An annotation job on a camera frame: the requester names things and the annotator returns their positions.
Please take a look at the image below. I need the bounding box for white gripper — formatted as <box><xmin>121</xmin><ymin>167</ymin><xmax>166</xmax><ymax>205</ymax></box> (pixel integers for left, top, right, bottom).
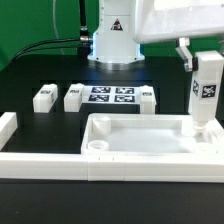
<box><xmin>133</xmin><ymin>0</ymin><xmax>224</xmax><ymax>72</ymax></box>

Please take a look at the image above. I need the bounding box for white desk top tray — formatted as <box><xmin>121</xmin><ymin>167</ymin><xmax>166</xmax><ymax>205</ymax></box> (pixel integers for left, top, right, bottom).
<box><xmin>81</xmin><ymin>113</ymin><xmax>224</xmax><ymax>155</ymax></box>

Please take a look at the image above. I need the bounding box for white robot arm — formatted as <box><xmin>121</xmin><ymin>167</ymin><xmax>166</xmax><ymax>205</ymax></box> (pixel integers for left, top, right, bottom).
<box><xmin>88</xmin><ymin>0</ymin><xmax>224</xmax><ymax>71</ymax></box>

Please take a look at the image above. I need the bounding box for fiducial marker plate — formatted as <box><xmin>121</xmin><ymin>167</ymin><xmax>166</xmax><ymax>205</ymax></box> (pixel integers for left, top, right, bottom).
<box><xmin>82</xmin><ymin>86</ymin><xmax>140</xmax><ymax>105</ymax></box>

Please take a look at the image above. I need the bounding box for white U-shaped obstacle fence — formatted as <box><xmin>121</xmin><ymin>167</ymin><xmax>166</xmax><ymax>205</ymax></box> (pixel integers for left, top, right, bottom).
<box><xmin>0</xmin><ymin>112</ymin><xmax>224</xmax><ymax>183</ymax></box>

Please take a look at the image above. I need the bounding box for black cable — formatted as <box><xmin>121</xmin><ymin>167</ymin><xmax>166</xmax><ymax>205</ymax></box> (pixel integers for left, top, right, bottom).
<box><xmin>7</xmin><ymin>0</ymin><xmax>94</xmax><ymax>67</ymax></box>

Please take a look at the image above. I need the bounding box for thin white cable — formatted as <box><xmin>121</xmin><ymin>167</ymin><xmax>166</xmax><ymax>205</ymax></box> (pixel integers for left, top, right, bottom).
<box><xmin>52</xmin><ymin>0</ymin><xmax>66</xmax><ymax>56</ymax></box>

